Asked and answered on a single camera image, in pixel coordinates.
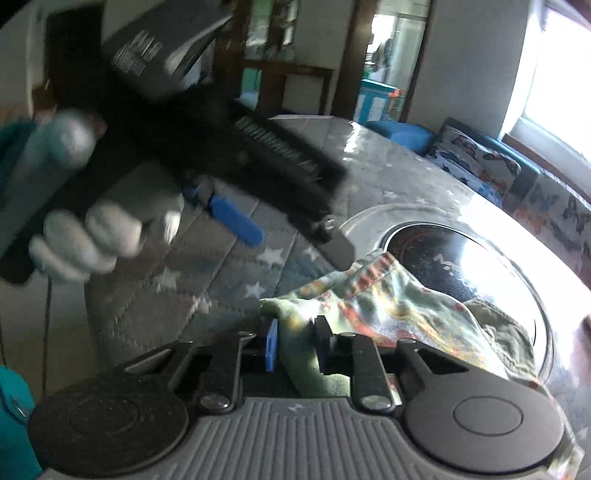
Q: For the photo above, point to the green floral cardigan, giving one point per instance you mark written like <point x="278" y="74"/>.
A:
<point x="392" y="300"/>

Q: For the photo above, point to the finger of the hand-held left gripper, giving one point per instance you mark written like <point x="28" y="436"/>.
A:
<point x="235" y="221"/>
<point x="339" y="249"/>

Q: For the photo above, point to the window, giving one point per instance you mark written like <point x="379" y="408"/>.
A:
<point x="563" y="69"/>

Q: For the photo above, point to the person's teal clothing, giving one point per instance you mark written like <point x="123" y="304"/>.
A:
<point x="14" y="415"/>

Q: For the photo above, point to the person's left hand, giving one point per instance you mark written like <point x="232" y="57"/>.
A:
<point x="111" y="226"/>

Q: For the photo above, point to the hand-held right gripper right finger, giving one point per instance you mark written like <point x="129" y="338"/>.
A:
<point x="325" y="350"/>

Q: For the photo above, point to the round black induction cooktop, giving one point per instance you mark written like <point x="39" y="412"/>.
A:
<point x="443" y="258"/>

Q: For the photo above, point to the blue sofa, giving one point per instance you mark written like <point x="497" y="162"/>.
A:
<point x="401" y="134"/>

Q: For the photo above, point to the brown wooden door frame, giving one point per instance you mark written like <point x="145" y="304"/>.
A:
<point x="351" y="55"/>

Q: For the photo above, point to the turquoise cabinet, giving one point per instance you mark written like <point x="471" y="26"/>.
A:
<point x="374" y="104"/>

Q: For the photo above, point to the butterfly print cushion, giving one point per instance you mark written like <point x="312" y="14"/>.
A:
<point x="554" y="207"/>
<point x="475" y="157"/>

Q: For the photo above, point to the dark wooden cabinet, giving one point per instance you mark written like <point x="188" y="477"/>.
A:
<point x="295" y="74"/>

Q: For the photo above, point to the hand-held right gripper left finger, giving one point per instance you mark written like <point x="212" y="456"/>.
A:
<point x="271" y="345"/>

